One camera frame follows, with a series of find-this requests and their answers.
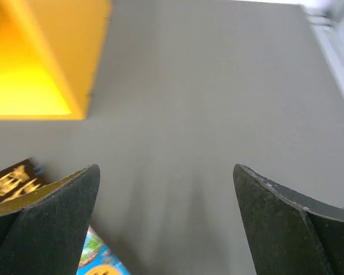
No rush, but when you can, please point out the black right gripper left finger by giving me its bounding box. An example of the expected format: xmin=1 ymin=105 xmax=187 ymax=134
xmin=0 ymin=164 xmax=100 ymax=274

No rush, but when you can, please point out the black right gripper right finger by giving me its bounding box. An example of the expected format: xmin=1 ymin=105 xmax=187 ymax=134
xmin=233 ymin=164 xmax=344 ymax=274

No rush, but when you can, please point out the black blue treehouse book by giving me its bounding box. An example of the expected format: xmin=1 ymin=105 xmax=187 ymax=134
xmin=0 ymin=159 xmax=128 ymax=274

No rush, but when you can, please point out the yellow wooden cubby shelf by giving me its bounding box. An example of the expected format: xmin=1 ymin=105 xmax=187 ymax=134
xmin=0 ymin=1 xmax=112 ymax=120

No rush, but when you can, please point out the aluminium corner frame post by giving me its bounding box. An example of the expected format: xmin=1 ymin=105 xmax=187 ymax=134
xmin=299 ymin=1 xmax=344 ymax=97

